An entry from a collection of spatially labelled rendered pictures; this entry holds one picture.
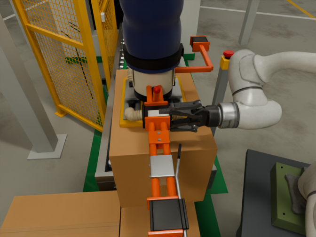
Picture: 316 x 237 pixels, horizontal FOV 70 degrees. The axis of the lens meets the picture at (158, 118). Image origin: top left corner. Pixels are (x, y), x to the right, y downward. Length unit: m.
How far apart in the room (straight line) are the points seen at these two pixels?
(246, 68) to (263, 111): 0.16
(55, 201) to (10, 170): 1.09
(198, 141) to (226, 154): 1.40
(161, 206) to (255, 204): 0.68
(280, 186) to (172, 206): 0.70
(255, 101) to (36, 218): 1.19
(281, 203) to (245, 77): 0.57
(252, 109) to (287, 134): 1.92
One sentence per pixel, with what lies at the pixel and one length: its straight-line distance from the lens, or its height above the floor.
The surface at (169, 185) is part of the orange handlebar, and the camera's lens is 0.59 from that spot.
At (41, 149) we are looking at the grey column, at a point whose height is 0.06.
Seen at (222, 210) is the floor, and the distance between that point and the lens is 1.95.
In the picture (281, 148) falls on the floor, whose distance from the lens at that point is 2.52.
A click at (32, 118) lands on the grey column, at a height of 0.46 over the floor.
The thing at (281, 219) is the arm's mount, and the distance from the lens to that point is 1.10.
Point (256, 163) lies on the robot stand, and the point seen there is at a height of 0.75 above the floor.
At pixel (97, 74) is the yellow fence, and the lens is 1.79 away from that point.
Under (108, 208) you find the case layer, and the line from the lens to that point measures 1.32.
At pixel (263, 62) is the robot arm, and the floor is 1.35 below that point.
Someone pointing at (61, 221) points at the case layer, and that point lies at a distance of 1.36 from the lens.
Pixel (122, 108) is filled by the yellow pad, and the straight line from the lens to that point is 0.98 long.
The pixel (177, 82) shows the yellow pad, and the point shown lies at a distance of 1.13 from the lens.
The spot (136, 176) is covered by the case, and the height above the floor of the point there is 0.93.
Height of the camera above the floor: 1.72
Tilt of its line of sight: 43 degrees down
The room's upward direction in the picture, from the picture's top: straight up
